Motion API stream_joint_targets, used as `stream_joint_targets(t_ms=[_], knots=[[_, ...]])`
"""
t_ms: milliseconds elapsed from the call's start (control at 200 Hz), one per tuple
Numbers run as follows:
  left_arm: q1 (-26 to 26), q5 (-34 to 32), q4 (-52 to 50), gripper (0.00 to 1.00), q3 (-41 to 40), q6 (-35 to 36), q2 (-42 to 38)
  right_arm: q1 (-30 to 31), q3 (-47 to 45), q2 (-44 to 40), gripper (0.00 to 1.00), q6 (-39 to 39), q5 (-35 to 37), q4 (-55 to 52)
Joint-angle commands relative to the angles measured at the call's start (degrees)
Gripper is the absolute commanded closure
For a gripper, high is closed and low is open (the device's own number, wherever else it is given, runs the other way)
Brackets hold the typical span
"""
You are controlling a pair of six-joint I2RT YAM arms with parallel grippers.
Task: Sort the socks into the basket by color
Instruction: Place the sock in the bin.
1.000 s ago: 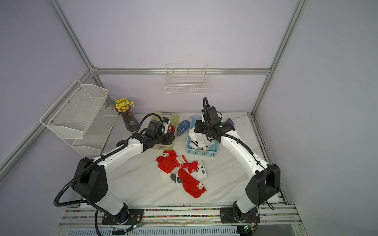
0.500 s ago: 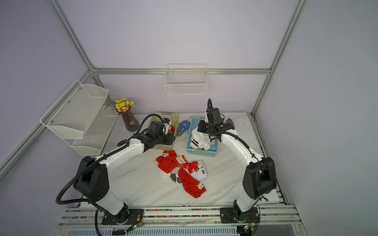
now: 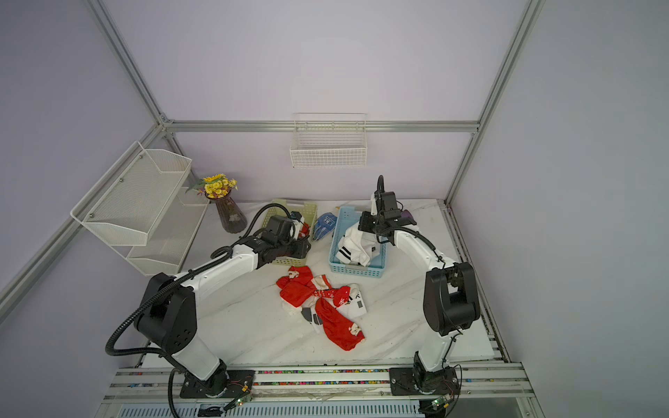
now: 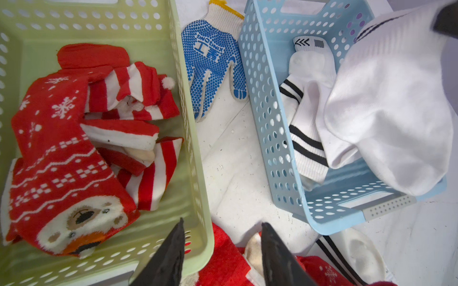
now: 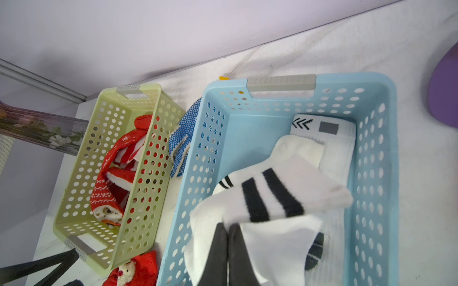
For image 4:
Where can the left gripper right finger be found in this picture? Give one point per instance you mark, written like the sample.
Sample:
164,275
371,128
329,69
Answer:
280,266

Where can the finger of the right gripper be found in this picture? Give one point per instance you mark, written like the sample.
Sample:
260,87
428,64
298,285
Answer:
446,21

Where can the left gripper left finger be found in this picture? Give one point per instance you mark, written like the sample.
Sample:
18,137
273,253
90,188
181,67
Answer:
165,267

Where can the white sock black stripes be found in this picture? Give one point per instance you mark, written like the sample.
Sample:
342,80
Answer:
388,100

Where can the red bear snowflake sock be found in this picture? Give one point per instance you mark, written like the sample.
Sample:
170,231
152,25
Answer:
61,196

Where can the white sock black bands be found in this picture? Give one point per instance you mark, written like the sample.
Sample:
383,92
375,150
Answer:
308,71

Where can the red white striped santa sock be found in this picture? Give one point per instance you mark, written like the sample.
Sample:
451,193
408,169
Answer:
136,92

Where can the white sock red trim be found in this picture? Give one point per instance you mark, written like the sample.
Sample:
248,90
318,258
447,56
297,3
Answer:
316,149

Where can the white grey sport sock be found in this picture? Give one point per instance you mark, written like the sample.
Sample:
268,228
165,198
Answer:
311,43
346,247

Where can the blue plastic basket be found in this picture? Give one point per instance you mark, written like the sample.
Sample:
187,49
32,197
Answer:
351,195

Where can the green plastic basket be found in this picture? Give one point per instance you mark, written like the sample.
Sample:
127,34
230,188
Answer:
32,32

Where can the blue dotted work glove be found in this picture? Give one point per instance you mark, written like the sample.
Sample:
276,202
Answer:
211,53

